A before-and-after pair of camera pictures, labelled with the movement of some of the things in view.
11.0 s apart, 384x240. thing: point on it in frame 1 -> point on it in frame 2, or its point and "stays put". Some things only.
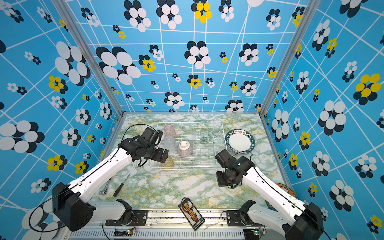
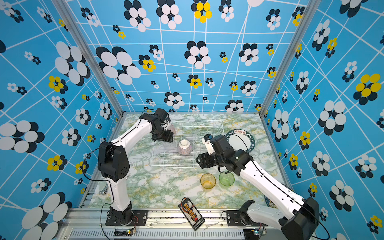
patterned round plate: [240, 141] stays put
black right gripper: [220, 181] -> [204, 159]
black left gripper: [160, 156] -> [168, 137]
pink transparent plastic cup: [169, 130] stays put
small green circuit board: [127, 233] stays put
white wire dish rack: [191, 145] stays put
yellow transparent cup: [169, 163] -> [207, 181]
